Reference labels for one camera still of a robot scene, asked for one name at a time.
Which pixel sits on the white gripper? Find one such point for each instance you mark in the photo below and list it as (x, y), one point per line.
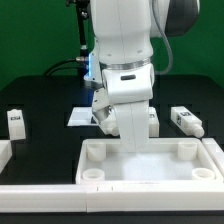
(132, 119)

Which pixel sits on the white desk top tray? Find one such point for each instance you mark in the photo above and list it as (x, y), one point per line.
(163, 160)

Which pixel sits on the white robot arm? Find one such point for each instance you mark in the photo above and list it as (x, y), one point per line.
(122, 65)

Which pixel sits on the white marker sheet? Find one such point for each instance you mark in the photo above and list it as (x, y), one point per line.
(81, 116)

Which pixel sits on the white right fence bar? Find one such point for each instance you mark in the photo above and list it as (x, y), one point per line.
(216, 153)

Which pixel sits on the white front fence bar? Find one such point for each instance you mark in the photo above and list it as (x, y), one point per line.
(87, 198)

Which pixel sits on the black camera pole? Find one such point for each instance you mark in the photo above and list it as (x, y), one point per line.
(81, 7)

